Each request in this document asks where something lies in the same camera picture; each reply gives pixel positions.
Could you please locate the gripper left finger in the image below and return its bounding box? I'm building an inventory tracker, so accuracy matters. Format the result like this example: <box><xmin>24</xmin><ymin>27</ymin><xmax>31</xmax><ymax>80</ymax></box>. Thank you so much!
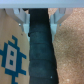
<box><xmin>3</xmin><ymin>8</ymin><xmax>32</xmax><ymax>30</ymax></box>

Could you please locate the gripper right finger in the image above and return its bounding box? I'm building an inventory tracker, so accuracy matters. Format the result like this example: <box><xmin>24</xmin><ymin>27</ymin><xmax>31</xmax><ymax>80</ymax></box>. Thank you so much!
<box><xmin>47</xmin><ymin>8</ymin><xmax>73</xmax><ymax>29</ymax></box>

